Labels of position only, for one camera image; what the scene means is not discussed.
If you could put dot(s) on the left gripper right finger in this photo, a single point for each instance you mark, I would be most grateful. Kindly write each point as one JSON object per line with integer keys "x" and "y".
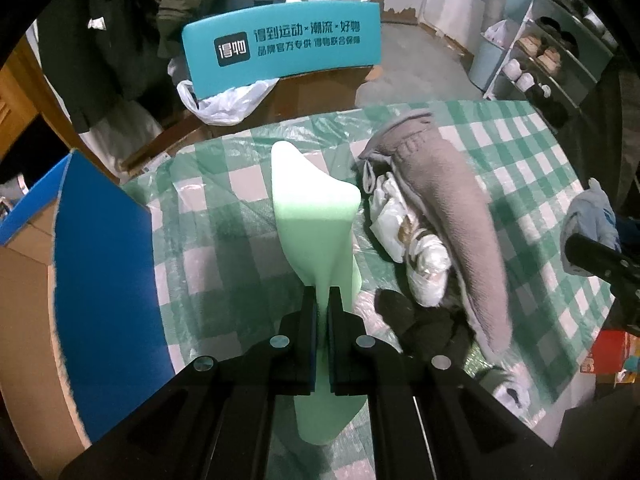
{"x": 345, "y": 356}

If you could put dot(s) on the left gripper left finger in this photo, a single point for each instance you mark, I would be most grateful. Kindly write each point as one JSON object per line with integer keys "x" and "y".
{"x": 297, "y": 361}

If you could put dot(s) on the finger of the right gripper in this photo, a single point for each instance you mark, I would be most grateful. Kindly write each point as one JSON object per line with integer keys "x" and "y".
{"x": 616, "y": 269}

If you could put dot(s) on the white blue sock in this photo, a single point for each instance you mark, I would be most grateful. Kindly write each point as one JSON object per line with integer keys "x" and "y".
{"x": 591, "y": 215}

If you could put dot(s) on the black sock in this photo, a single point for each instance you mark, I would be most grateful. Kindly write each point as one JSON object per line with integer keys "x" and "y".
{"x": 425, "y": 332}

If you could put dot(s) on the white patterned knotted cloth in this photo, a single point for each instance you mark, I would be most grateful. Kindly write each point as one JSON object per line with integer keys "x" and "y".
{"x": 406, "y": 238}

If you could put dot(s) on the grey fleece slipper sock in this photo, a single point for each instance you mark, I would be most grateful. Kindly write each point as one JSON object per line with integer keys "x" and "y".
{"x": 440, "y": 185}

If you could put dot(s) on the green sparkly scrub cloth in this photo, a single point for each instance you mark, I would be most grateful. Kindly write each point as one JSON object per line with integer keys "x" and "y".
{"x": 475, "y": 362}

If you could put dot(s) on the red package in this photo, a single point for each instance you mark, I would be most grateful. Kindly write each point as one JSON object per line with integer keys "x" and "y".
{"x": 613, "y": 351}

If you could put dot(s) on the blue cardboard box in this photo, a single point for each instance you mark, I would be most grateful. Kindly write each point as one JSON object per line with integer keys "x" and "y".
{"x": 82, "y": 340}

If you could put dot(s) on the metal shoe rack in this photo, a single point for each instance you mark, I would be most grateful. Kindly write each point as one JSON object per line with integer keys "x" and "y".
{"x": 553, "y": 59}

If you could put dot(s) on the light blue trash bin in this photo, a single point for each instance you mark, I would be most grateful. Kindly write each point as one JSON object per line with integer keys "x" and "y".
{"x": 485, "y": 63}

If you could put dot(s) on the brown cardboard box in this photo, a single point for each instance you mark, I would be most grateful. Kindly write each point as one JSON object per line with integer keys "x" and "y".
{"x": 292, "y": 97}

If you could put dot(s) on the teal shoe box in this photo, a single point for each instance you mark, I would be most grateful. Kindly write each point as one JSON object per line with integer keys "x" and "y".
{"x": 241, "y": 47}

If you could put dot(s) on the black hanging jacket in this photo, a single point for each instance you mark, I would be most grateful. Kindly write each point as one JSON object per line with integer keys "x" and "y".
{"x": 100, "y": 53}

